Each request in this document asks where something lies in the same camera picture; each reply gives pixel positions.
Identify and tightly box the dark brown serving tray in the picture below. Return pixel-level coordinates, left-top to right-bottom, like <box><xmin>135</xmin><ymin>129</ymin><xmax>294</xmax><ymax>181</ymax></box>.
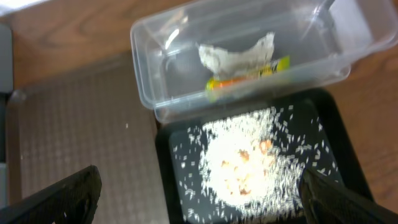
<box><xmin>6</xmin><ymin>52</ymin><xmax>169</xmax><ymax>223</ymax></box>

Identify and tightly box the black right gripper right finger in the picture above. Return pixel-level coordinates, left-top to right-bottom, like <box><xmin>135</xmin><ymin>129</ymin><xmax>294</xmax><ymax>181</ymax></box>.
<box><xmin>298</xmin><ymin>168</ymin><xmax>397</xmax><ymax>224</ymax></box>

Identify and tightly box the clear plastic waste bin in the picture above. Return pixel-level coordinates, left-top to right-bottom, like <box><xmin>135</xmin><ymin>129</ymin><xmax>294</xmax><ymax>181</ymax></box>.
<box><xmin>130</xmin><ymin>0</ymin><xmax>397</xmax><ymax>123</ymax></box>

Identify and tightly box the crumpled white tissue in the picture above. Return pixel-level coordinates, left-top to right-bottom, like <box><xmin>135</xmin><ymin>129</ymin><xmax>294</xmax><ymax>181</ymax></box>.
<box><xmin>198</xmin><ymin>32</ymin><xmax>275</xmax><ymax>80</ymax></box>

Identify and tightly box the black waste tray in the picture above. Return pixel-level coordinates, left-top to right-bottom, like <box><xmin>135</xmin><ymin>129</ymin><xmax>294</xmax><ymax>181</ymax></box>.
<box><xmin>155</xmin><ymin>88</ymin><xmax>373</xmax><ymax>223</ymax></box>

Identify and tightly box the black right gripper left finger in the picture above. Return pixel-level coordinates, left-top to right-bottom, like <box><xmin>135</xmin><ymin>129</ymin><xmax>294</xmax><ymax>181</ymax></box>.
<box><xmin>1</xmin><ymin>166</ymin><xmax>102</xmax><ymax>224</ymax></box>

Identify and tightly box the grey plastic dishwasher rack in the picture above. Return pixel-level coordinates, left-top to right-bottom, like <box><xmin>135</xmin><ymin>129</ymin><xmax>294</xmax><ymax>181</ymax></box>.
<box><xmin>0</xmin><ymin>24</ymin><xmax>14</xmax><ymax>93</ymax></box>

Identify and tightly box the spilled rice pile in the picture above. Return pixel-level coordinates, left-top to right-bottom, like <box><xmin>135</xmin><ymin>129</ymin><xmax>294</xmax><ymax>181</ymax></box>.
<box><xmin>169</xmin><ymin>103</ymin><xmax>342</xmax><ymax>223</ymax></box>

